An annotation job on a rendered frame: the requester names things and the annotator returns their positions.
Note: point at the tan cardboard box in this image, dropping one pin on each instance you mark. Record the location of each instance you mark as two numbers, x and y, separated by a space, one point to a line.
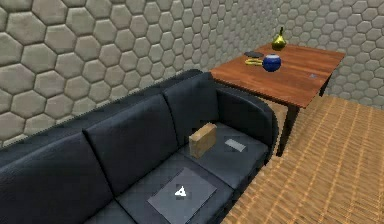
202 141

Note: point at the small grey flat remote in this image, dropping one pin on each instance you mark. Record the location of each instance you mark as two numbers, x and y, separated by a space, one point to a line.
235 145

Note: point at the dark blue sofa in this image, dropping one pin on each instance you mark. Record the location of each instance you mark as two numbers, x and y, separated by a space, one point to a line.
133 140

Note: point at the black flat dish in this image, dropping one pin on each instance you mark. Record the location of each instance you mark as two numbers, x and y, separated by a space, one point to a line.
253 54

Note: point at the grey closed laptop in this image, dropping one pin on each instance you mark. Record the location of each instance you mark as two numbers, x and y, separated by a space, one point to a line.
186 200

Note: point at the blue round vase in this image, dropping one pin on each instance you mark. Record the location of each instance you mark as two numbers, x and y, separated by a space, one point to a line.
272 63

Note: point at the brown wooden table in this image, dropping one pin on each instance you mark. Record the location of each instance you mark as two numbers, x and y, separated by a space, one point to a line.
290 78

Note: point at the gold green vase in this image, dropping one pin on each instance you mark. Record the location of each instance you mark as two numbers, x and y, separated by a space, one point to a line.
278 42

